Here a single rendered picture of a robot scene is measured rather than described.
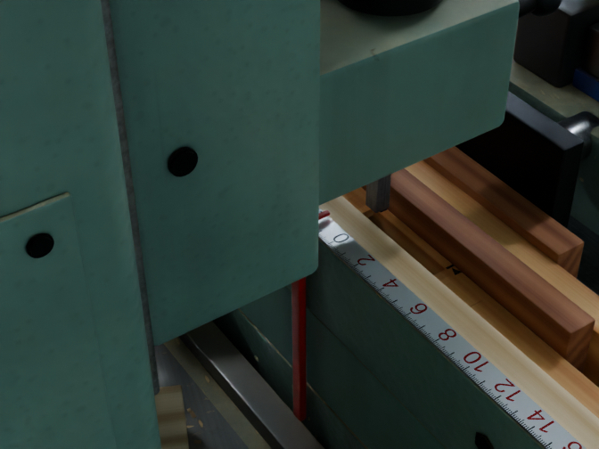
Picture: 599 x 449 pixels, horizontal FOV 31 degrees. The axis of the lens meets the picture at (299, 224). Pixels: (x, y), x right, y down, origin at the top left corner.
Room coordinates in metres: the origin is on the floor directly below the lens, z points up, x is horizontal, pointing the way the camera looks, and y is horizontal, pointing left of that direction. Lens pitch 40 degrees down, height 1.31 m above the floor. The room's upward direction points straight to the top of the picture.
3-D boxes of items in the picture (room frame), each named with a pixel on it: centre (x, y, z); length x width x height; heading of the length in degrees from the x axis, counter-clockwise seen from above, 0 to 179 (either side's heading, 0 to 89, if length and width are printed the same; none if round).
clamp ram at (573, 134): (0.48, -0.13, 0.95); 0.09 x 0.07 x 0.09; 34
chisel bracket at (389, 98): (0.43, -0.02, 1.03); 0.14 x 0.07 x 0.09; 124
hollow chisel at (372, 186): (0.44, -0.04, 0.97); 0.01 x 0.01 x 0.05; 34
